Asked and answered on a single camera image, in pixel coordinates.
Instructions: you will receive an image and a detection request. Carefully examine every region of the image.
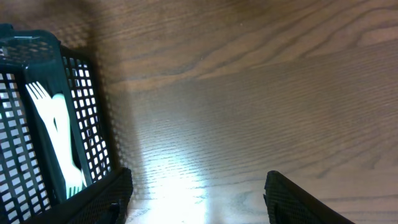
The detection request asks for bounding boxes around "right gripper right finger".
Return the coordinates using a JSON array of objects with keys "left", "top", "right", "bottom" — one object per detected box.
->
[{"left": 264, "top": 170, "right": 353, "bottom": 224}]

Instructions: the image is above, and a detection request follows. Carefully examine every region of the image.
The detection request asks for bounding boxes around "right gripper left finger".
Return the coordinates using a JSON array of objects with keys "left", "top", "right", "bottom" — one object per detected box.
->
[{"left": 25, "top": 167, "right": 133, "bottom": 224}]

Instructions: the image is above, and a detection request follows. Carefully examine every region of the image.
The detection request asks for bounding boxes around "white plastic fork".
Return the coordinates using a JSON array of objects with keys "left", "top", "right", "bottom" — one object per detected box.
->
[
  {"left": 24, "top": 81, "right": 86, "bottom": 187},
  {"left": 52, "top": 93, "right": 86, "bottom": 199}
]

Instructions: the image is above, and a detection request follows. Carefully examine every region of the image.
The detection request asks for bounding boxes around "black plastic basket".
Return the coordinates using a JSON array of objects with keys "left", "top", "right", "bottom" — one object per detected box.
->
[{"left": 1, "top": 24, "right": 114, "bottom": 223}]

